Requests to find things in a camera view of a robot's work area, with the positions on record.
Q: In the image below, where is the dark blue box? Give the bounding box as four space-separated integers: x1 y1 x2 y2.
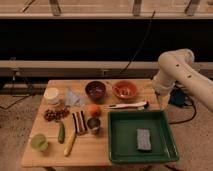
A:
169 89 187 107

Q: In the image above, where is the dark brown bowl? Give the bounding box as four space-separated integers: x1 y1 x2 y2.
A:
85 81 106 101

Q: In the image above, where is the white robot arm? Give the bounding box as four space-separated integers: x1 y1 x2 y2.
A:
152 49 213 112

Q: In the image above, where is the clear plastic bag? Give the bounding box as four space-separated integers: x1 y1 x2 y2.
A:
65 88 86 107

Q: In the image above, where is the green plastic tray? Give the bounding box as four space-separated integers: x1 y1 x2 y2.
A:
108 110 179 164

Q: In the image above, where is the black floor cable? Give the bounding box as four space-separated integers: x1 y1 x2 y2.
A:
168 85 198 126
0 69 34 111

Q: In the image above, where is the wooden table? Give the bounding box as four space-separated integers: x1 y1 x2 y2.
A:
21 79 160 168

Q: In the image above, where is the black hanging cable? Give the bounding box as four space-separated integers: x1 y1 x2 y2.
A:
118 9 157 76

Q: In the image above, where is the black floor cable left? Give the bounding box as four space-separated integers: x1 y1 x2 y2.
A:
0 69 34 111

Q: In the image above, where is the orange fruit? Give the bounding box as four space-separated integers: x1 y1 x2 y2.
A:
87 104 101 117

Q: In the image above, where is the small metal cup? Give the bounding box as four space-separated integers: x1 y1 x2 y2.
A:
87 117 101 134

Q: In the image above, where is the black floor cable right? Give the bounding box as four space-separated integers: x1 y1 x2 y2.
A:
168 85 198 126

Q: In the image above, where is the green apple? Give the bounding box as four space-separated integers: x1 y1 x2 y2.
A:
30 133 48 151

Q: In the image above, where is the bunch of red grapes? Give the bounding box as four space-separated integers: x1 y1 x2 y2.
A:
44 108 69 122

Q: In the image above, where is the green cucumber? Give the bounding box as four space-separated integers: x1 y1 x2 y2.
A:
58 121 65 144

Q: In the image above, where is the orange bowl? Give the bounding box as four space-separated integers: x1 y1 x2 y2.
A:
112 80 138 100

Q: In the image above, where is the grey sponge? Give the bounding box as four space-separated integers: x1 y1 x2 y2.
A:
137 129 152 151

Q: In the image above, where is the white paper cup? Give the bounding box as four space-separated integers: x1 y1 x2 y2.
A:
44 88 59 105

